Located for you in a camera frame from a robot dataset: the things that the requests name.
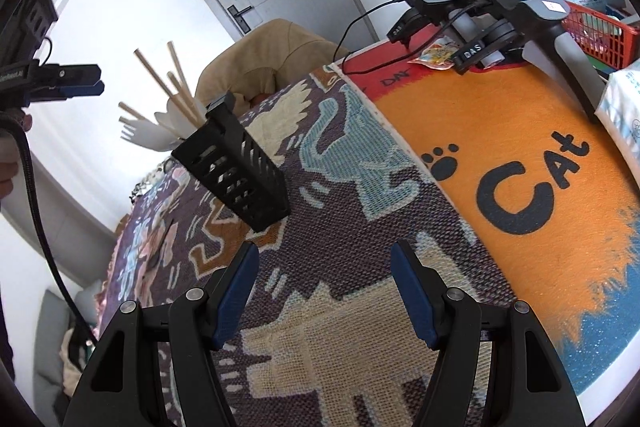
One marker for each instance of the printed woven blanket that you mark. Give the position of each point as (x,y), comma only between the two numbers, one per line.
(310,217)

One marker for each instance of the white plastic spoon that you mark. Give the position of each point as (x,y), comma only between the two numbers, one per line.
(182,114)

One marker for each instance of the tan chair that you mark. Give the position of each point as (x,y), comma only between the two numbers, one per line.
(260,57)

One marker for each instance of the black slotted utensil holder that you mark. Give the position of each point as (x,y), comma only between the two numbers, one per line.
(235,172)

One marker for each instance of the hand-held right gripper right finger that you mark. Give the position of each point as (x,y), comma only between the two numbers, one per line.
(415,297)

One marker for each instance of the red plastic basket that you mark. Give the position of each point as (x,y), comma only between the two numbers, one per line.
(600,32)

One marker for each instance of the colourful snack packet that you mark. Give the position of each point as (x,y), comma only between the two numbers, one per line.
(435,56)

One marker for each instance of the orange cat mat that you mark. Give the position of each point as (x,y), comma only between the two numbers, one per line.
(525,147)

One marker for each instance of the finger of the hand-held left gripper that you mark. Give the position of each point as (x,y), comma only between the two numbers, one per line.
(75,73)
(85,89)

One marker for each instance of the person's left hand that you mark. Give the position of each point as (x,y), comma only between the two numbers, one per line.
(5,179)

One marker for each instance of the bamboo chopstick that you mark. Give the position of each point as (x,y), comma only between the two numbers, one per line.
(131,111)
(165,86)
(185,77)
(177,87)

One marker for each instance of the white tissue pack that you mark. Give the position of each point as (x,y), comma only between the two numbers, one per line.
(625,117)

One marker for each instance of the white plastic fork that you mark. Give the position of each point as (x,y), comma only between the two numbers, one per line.
(145,136)

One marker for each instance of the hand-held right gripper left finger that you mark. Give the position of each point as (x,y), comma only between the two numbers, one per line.
(235,297)

